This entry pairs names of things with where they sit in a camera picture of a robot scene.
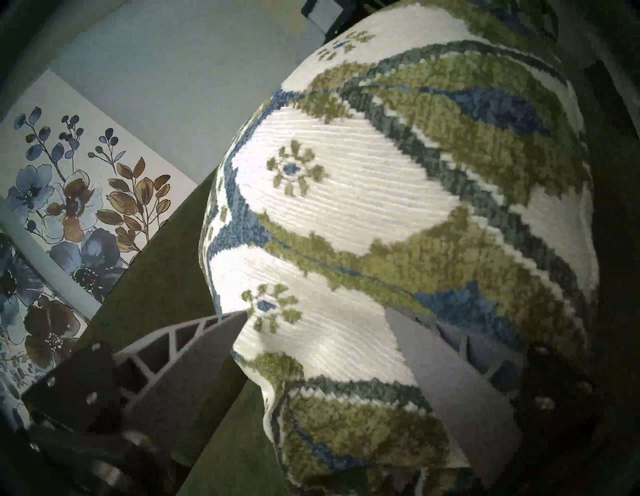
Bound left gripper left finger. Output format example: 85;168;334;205
20;310;249;468

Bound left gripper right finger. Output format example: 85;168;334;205
384;307;601;488

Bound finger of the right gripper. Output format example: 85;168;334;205
301;0;353;32

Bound dark green fabric sofa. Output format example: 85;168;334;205
75;0;640;496

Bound green white patterned cushion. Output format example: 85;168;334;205
199;0;601;496

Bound floral canvas with brown leaves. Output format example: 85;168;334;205
0;69;198;306

